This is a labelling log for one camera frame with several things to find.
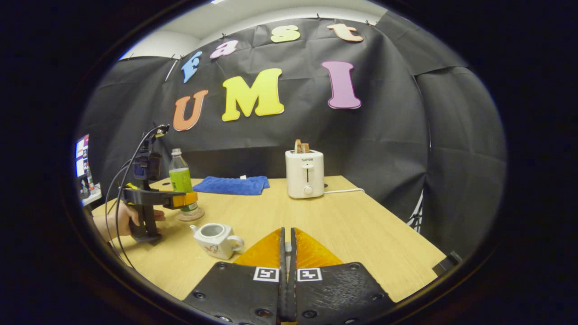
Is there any white ceramic teacup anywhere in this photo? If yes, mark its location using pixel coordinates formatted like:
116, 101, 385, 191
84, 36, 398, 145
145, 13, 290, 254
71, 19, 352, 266
190, 223, 245, 260

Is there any white toaster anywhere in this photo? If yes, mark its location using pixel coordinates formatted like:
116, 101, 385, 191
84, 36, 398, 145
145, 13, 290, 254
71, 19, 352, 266
285, 149, 325, 199

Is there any round wooden coaster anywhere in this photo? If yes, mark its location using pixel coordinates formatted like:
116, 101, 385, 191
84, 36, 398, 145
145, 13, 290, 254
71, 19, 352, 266
177, 207, 205, 222

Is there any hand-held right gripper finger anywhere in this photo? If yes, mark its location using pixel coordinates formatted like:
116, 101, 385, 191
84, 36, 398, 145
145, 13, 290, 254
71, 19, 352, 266
289, 227, 398, 325
183, 227, 286, 325

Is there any white side shelf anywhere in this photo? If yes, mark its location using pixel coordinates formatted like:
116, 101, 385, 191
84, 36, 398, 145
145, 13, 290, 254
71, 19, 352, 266
81, 187, 102, 206

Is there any blue towel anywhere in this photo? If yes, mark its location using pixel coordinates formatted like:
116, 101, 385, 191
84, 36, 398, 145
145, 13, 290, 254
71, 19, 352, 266
193, 176, 270, 196

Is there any black backdrop cloth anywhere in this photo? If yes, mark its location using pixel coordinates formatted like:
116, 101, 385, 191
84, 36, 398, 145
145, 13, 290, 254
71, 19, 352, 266
77, 10, 506, 260

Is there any white metal stand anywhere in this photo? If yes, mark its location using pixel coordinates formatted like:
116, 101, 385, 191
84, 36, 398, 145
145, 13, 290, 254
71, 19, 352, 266
406, 190, 425, 233

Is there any green label water bottle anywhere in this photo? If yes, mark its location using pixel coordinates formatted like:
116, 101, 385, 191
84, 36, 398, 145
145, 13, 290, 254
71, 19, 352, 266
168, 148, 199, 213

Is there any computer monitor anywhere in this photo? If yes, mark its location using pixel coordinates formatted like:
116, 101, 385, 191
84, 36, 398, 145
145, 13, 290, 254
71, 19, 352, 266
75, 134, 91, 177

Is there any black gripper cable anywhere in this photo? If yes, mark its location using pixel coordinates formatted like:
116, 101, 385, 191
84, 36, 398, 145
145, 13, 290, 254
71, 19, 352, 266
105, 124, 170, 269

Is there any small black block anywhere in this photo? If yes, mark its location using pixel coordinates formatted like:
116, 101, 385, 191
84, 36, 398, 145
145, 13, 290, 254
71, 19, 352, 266
433, 251, 463, 276

